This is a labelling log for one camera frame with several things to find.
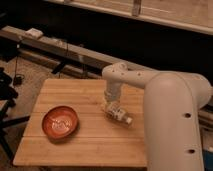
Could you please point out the orange ceramic bowl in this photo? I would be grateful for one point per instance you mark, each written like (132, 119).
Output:
(59, 122)

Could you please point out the wooden table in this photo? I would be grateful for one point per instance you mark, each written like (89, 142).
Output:
(98, 140)

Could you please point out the long wooden beam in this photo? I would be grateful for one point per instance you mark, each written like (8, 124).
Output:
(66, 50)

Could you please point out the small clear plastic bottle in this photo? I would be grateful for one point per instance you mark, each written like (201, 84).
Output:
(123, 117)

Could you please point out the black chair base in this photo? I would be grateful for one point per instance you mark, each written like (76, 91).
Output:
(8, 94)

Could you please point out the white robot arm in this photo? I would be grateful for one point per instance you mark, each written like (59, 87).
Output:
(171, 103)

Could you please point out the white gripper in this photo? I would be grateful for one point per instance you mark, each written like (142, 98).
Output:
(112, 95)

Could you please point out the white box on beam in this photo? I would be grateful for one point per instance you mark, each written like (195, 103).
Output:
(35, 33)

